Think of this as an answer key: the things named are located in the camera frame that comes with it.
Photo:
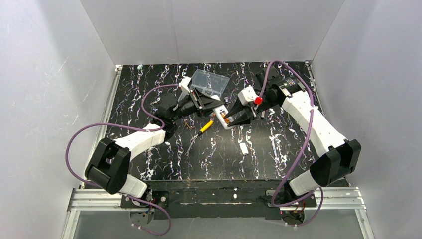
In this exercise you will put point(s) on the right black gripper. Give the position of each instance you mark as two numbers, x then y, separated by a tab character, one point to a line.
250	107

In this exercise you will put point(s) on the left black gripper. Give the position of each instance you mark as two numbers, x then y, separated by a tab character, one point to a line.
199	101

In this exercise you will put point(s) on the white remote control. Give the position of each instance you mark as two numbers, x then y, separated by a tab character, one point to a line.
224	122

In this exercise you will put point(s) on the white battery cover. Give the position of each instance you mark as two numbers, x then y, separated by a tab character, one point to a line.
243	148

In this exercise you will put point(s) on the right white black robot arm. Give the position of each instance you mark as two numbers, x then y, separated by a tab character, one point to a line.
338	156

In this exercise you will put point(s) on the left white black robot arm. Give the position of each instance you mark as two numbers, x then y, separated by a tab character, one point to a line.
109	165

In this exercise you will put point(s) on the clear plastic parts organizer box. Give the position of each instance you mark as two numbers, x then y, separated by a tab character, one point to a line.
209	83

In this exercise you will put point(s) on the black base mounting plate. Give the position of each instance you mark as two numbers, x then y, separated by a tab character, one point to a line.
216	198

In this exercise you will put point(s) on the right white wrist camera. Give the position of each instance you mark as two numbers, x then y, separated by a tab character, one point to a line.
248	97

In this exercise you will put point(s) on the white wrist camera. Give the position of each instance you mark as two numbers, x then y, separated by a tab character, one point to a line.
184	85
248	97

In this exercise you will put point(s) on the yellow handled screwdriver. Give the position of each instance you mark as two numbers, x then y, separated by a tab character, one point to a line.
200	132

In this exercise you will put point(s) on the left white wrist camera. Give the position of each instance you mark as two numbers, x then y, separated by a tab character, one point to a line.
184	85

